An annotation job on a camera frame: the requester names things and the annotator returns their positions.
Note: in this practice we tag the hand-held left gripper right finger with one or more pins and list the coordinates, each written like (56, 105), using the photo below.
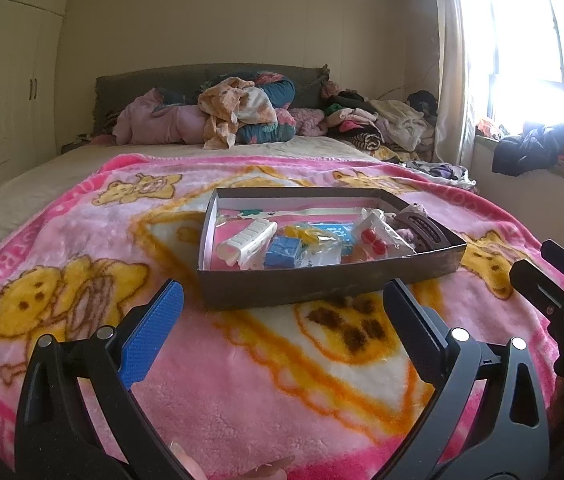
(414, 330)

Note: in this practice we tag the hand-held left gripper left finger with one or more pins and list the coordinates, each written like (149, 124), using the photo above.
(149, 340)

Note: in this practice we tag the dark cardboard box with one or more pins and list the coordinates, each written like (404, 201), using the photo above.
(322, 280)

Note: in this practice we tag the floral fabric scrunchie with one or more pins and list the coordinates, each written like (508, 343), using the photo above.
(417, 208)

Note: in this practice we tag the white hair claw clip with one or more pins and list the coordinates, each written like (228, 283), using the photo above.
(247, 242)

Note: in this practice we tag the person's left hand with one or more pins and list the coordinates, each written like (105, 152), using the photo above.
(189, 465)

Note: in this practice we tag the dark brown hair clip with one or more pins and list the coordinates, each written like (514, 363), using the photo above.
(424, 230)

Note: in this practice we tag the pink cartoon printed blanket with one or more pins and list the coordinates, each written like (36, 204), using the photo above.
(87, 240)

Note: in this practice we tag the pink book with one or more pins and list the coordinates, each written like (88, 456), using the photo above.
(334, 230)

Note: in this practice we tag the dark jacket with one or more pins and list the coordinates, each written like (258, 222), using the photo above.
(527, 150)

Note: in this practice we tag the yellow hair accessory in bag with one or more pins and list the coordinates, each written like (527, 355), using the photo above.
(312, 240)

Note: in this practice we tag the blue small block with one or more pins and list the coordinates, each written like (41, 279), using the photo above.
(282, 252)

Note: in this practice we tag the purple grey clothes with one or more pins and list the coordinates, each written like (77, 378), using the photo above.
(442, 172)

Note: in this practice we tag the pile of mixed clothes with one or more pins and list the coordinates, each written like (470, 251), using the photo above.
(382, 120)

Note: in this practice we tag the pink garment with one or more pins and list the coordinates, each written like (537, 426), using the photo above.
(157, 120)

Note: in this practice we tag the window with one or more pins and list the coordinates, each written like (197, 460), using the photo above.
(537, 35)

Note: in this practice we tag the cream curtain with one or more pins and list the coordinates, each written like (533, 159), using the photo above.
(454, 60)

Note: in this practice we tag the orange white floral cloth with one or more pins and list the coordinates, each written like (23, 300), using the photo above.
(232, 105)

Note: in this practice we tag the pile of bedding and pillows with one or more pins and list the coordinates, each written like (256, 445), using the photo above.
(282, 90)

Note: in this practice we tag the cream wardrobe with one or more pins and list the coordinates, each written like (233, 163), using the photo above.
(2, 85)

